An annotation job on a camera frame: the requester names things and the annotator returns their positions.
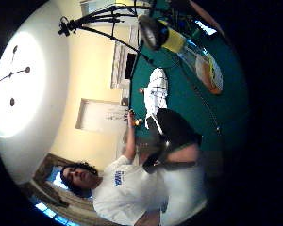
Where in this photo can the small orange object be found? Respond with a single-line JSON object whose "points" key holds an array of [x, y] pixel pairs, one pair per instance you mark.
{"points": [[137, 122]]}

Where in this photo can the wooden framed window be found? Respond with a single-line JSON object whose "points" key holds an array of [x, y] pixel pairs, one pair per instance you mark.
{"points": [[53, 191]]}

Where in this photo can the clear bottle with yellow label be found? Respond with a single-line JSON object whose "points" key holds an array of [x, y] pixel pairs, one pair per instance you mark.
{"points": [[179, 44]]}

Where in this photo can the black camera tripod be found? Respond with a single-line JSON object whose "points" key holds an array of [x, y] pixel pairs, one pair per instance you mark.
{"points": [[100, 20]]}

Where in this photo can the white wall board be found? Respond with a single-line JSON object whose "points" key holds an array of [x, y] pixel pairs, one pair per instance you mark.
{"points": [[100, 116]]}

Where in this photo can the the person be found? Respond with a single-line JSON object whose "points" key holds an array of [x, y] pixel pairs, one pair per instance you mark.
{"points": [[132, 191]]}

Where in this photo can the black ceiling spot lamp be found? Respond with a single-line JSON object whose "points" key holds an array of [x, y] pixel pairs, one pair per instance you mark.
{"points": [[12, 74], [12, 101], [14, 50]]}

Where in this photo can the black wall monitor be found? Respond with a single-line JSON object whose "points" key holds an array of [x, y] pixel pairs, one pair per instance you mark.
{"points": [[129, 66]]}

